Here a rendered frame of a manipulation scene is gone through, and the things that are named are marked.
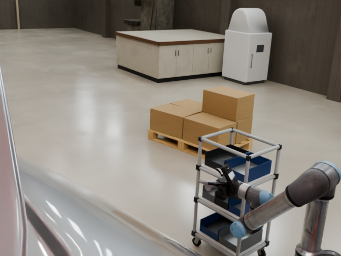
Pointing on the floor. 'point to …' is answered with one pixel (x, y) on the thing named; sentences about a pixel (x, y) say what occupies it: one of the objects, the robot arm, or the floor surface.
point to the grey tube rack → (226, 204)
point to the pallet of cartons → (204, 120)
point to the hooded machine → (246, 47)
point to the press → (152, 16)
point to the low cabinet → (170, 54)
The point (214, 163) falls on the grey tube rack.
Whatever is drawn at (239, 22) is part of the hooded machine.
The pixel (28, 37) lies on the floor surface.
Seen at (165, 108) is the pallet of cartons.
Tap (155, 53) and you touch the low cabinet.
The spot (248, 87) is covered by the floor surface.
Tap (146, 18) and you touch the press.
